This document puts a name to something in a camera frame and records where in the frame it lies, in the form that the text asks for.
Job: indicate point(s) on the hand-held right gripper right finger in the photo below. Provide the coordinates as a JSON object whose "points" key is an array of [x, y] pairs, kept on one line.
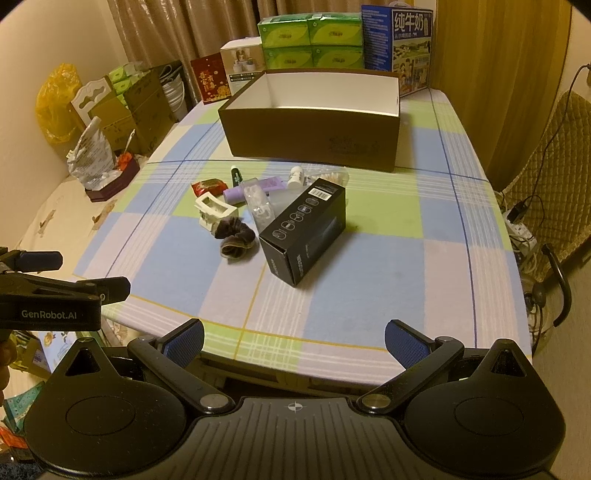
{"points": [[406, 344]]}

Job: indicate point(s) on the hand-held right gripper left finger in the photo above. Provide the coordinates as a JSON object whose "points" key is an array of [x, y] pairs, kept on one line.
{"points": [[184, 342]]}

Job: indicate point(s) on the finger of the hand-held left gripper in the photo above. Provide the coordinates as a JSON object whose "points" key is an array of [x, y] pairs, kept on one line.
{"points": [[111, 288], [41, 261]]}

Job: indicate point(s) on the brown velvet scrunchie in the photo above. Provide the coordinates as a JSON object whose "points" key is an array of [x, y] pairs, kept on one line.
{"points": [[235, 240]]}

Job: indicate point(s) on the white hair claw clip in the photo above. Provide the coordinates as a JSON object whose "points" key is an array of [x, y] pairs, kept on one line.
{"points": [[205, 220]]}

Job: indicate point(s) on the red snack packet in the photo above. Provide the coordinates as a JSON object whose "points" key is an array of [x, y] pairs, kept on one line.
{"points": [[207, 187]]}

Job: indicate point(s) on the black product box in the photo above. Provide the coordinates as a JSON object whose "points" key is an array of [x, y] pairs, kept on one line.
{"points": [[300, 230]]}

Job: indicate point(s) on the purple tube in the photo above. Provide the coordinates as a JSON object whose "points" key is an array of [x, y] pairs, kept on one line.
{"points": [[235, 194]]}

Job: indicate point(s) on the clear floss pick box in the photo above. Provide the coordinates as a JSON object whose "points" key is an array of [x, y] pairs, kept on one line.
{"points": [[256, 198]]}

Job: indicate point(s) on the green tube with white cap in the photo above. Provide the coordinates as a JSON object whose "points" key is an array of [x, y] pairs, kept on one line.
{"points": [[238, 177]]}

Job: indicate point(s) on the clear plastic cup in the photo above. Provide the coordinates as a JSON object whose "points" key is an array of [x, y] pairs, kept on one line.
{"points": [[286, 198]]}

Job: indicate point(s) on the bag of cotton swabs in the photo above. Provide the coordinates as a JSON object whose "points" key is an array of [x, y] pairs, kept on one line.
{"points": [[330, 177]]}

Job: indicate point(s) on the small white bottle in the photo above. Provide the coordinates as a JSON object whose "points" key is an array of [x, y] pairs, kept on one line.
{"points": [[295, 177]]}

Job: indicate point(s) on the large brown cardboard box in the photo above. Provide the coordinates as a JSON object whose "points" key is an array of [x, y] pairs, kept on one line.
{"points": [[300, 138]]}

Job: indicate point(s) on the person's left hand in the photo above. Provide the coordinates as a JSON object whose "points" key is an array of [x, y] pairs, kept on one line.
{"points": [[3, 369]]}

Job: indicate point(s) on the cream floral sheet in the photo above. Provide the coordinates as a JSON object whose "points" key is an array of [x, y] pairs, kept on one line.
{"points": [[55, 217]]}

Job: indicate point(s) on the dark maroon box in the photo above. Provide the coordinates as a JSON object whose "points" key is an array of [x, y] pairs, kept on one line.
{"points": [[115, 182]]}

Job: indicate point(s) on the silver foil bag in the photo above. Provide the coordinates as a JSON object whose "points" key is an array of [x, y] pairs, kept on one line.
{"points": [[92, 152]]}

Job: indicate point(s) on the yellow plastic bag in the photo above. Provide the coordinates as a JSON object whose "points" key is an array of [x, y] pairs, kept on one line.
{"points": [[57, 106]]}

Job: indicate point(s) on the white power strip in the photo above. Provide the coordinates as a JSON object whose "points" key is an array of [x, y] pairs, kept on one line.
{"points": [[521, 228]]}

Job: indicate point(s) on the white ornate cardboard cutout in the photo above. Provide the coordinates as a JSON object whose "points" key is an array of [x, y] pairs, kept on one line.
{"points": [[90, 94]]}

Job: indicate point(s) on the brown cardboard carton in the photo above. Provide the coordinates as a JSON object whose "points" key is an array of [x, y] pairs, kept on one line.
{"points": [[150, 110]]}

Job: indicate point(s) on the small green tissue packs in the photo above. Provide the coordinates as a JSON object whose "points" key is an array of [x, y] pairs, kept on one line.
{"points": [[122, 78]]}

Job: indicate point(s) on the red gift box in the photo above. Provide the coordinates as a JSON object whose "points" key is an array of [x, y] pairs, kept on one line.
{"points": [[210, 81]]}

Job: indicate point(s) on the quilted chair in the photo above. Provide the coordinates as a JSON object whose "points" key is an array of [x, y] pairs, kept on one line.
{"points": [[568, 161]]}

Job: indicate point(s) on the white product box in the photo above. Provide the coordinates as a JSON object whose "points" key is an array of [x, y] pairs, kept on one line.
{"points": [[240, 69]]}

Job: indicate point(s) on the beige curtain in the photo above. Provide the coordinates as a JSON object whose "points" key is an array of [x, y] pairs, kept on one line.
{"points": [[207, 23]]}

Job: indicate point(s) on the gold curtain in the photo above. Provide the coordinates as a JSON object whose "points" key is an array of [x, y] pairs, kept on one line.
{"points": [[498, 69]]}

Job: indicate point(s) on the green tissue pack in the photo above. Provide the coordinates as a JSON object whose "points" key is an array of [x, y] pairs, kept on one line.
{"points": [[288, 57], [284, 31], [334, 30], [337, 56]]}

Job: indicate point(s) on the blue milk carton box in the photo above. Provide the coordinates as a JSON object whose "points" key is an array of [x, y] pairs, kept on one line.
{"points": [[397, 50]]}

